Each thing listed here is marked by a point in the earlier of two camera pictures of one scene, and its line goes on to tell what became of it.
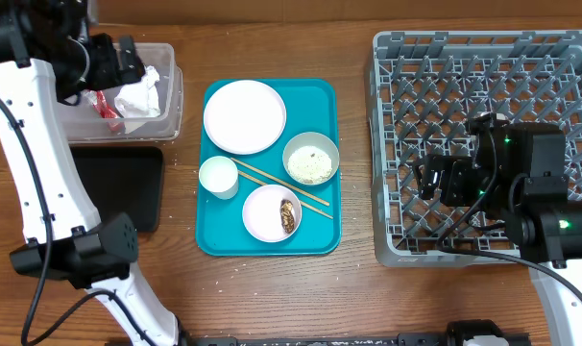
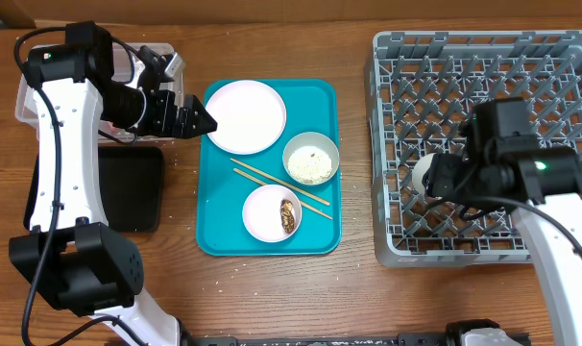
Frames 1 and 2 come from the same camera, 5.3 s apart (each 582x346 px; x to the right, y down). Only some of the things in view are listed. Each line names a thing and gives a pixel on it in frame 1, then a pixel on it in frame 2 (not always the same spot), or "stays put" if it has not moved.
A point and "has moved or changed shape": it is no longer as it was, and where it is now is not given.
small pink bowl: [262, 212] stays put
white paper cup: [219, 176] has moved or changed shape
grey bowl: [310, 159] stays put
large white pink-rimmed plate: [244, 116] stays put
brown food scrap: [286, 215] stays put
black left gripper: [111, 74] to [165, 122]
